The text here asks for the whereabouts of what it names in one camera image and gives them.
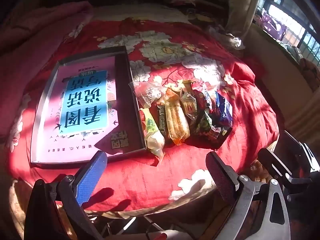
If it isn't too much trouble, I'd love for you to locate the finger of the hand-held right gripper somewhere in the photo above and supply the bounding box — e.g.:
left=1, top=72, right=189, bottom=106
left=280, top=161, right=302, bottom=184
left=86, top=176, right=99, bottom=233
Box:
left=284, top=130, right=320, bottom=174
left=257, top=148, right=304, bottom=190

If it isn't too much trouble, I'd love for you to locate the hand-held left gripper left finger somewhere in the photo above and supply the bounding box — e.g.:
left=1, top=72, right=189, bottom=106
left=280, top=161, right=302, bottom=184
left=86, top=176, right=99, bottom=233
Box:
left=24, top=151, right=108, bottom=240

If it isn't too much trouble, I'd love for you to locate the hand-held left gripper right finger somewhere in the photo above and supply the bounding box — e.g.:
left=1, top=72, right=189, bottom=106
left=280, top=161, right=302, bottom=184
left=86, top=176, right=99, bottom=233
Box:
left=205, top=151, right=292, bottom=240

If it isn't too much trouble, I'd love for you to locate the green snack packet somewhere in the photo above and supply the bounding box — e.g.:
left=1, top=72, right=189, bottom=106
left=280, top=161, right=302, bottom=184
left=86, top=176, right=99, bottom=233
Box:
left=195, top=110, right=213, bottom=135

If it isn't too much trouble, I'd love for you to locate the blue snack packet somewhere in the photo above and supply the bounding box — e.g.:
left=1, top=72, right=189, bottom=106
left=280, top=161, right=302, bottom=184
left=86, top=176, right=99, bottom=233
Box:
left=209, top=92, right=233, bottom=145

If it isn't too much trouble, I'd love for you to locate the orange snack packet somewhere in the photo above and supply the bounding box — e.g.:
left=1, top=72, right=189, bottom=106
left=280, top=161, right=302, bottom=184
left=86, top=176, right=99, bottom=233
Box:
left=164, top=87, right=191, bottom=146

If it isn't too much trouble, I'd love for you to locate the yellow-green snack packet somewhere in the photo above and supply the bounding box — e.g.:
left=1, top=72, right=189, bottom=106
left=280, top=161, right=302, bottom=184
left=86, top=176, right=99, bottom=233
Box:
left=139, top=107, right=166, bottom=160

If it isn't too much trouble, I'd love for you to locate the grey shallow cardboard box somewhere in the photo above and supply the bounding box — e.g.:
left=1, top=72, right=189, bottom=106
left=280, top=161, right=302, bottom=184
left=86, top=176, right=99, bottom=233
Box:
left=30, top=45, right=147, bottom=165

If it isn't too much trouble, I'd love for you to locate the red snack packet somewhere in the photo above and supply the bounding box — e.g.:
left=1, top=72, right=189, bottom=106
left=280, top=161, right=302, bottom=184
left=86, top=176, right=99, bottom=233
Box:
left=191, top=81, right=213, bottom=105

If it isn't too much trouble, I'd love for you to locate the clear cake packet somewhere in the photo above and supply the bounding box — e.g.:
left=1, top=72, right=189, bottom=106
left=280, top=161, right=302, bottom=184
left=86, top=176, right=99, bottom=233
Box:
left=129, top=79, right=167, bottom=110

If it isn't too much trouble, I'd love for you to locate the red floral blanket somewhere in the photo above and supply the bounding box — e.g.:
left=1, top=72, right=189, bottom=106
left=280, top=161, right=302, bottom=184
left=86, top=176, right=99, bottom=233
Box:
left=7, top=17, right=280, bottom=212

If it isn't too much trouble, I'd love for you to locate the brown patterned cushion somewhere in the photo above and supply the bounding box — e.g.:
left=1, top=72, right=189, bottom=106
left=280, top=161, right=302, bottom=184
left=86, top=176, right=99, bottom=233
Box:
left=299, top=57, right=320, bottom=93

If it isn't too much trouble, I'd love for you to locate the dark slim snack bar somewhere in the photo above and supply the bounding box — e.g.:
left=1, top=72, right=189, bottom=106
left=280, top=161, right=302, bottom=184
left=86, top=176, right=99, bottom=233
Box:
left=157, top=104, right=167, bottom=137

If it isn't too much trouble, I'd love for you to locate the pink and blue book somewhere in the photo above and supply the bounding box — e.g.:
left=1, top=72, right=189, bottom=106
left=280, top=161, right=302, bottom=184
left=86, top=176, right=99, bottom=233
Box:
left=34, top=56, right=118, bottom=163

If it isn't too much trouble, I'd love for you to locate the barred window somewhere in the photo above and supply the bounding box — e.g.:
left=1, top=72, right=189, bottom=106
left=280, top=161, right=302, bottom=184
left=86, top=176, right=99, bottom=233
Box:
left=260, top=0, right=320, bottom=63

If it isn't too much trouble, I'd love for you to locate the purple hanging cloth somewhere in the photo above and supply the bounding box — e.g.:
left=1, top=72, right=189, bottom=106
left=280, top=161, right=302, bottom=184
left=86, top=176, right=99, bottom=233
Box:
left=260, top=9, right=288, bottom=40

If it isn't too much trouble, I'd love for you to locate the pink quilt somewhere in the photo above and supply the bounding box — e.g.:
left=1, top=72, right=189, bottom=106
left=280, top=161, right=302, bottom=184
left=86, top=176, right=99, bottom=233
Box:
left=0, top=1, right=94, bottom=140

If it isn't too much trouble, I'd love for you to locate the beige curtain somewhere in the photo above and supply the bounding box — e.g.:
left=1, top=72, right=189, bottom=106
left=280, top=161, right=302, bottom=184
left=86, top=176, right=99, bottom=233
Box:
left=226, top=0, right=263, bottom=50

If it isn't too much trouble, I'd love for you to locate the pile of clothes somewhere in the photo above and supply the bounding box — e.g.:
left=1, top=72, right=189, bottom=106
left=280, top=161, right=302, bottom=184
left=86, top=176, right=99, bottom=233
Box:
left=170, top=0, right=228, bottom=23

